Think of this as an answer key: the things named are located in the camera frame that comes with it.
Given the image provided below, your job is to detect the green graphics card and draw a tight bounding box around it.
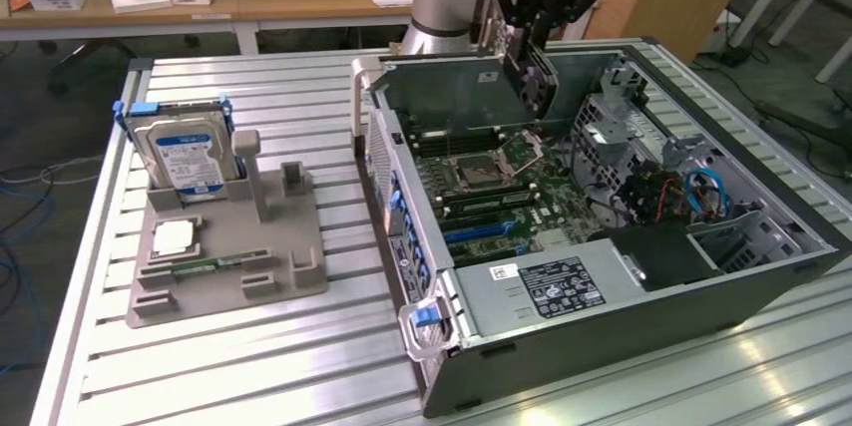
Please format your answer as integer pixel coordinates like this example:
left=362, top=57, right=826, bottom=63
left=468, top=0, right=554, bottom=121

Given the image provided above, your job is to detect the black power adapter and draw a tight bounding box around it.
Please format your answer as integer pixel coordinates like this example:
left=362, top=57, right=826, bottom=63
left=716, top=45, right=753, bottom=68

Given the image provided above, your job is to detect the perforated metal disk bay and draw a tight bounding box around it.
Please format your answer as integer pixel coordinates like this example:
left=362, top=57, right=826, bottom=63
left=569, top=66, right=674, bottom=161

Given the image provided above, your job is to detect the wooden desk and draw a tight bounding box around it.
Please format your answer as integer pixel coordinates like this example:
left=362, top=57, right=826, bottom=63
left=0, top=0, right=600, bottom=56

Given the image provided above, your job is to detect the metal socket cover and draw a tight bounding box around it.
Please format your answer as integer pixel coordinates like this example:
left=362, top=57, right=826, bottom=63
left=497, top=127, right=545, bottom=173

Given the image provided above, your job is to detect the CPU socket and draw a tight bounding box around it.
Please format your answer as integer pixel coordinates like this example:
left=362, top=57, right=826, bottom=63
left=450, top=154, right=508, bottom=189

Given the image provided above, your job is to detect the black RAM slot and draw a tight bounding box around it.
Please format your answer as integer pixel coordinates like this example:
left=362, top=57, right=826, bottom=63
left=440, top=196, right=533, bottom=215
left=434, top=184, right=537, bottom=202
left=437, top=190, right=538, bottom=208
left=442, top=202, right=530, bottom=221

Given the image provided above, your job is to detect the green motherboard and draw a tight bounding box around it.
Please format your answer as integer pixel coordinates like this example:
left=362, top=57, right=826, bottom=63
left=398, top=116, right=610, bottom=270

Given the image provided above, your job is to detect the long black expansion slot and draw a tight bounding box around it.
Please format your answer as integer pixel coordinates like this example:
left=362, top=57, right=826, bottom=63
left=441, top=211, right=517, bottom=228

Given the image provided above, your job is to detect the blue expansion slot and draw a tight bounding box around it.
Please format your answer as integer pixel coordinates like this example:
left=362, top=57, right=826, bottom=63
left=440, top=219, right=521, bottom=243

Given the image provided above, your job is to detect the silver chipset heatsink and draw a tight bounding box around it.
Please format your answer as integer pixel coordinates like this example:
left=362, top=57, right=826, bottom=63
left=530, top=229, right=574, bottom=248

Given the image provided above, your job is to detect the black plastic shroud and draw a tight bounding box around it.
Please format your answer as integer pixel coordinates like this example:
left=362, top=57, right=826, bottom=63
left=608, top=224, right=726, bottom=293

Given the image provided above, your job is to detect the slanted metal disk bay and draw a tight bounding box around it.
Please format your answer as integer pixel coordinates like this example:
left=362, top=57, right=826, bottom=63
left=684, top=199, right=806, bottom=275

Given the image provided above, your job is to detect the hard disk with blue caddy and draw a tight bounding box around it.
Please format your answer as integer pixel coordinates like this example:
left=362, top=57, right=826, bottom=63
left=110, top=94, right=236, bottom=198

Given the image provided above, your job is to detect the grey parts rack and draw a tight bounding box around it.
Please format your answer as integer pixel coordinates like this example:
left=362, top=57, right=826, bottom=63
left=124, top=129, right=333, bottom=330

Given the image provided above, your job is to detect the grey power supply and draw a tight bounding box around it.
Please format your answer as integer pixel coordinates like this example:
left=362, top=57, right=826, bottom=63
left=450, top=238, right=650, bottom=338

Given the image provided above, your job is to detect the blue case latch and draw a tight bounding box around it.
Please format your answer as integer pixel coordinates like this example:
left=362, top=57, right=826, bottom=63
left=412, top=308, right=444, bottom=331

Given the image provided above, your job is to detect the silver CPU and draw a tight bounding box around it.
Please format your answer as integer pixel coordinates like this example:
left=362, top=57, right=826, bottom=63
left=149, top=218, right=202, bottom=258

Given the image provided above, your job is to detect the green RAM stick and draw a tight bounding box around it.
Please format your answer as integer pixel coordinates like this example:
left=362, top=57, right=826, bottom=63
left=142, top=254, right=272, bottom=275

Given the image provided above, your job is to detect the black open PC case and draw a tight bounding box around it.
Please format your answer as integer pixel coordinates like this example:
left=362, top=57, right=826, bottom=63
left=349, top=36, right=841, bottom=420

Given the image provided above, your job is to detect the white desk frame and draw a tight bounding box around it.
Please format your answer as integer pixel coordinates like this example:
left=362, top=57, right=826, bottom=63
left=728, top=0, right=852, bottom=83

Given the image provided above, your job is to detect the black wire bundle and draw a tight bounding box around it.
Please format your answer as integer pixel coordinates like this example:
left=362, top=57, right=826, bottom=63
left=614, top=164, right=668, bottom=223

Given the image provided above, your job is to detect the red disk wire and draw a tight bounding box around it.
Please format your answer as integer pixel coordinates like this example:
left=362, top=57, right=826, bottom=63
left=654, top=174, right=686, bottom=222

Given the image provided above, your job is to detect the blue disk wire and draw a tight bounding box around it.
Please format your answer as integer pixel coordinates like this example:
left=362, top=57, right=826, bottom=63
left=682, top=169, right=734, bottom=221

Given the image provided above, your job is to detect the white floor cable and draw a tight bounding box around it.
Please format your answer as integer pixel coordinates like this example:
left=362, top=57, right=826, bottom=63
left=0, top=156, right=101, bottom=186

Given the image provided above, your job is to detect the blue floor cable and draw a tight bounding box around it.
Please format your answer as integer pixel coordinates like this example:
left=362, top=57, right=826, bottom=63
left=0, top=181, right=54, bottom=372

